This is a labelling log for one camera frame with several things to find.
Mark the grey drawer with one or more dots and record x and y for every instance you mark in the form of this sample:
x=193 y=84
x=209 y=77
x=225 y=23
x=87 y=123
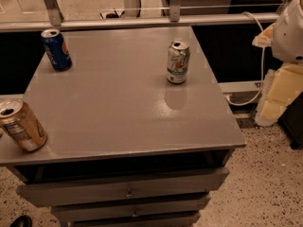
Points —
x=161 y=220
x=132 y=208
x=124 y=188

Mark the grey metal railing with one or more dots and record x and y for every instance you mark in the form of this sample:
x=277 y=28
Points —
x=36 y=15

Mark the orange soda can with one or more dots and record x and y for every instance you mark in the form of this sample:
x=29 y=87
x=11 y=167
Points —
x=20 y=123

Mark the bottom grey drawer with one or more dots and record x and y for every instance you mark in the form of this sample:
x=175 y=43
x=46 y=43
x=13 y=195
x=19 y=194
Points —
x=161 y=220

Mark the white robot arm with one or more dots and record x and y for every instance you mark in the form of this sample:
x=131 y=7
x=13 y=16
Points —
x=285 y=35

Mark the top grey drawer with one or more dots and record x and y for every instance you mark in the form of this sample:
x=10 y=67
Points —
x=124 y=188

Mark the yellow foam block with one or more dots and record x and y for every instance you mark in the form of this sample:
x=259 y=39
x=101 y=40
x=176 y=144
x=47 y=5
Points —
x=280 y=89

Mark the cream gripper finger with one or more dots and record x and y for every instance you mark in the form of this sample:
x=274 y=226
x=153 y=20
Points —
x=264 y=39

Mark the white green 7up can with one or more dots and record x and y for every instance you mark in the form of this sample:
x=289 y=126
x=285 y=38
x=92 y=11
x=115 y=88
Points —
x=178 y=61

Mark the blue pepsi can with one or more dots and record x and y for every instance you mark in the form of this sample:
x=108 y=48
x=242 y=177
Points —
x=56 y=49

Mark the middle grey drawer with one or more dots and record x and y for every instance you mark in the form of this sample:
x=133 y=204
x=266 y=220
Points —
x=132 y=208

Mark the black shoe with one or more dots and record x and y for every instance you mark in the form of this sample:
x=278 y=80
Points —
x=22 y=221

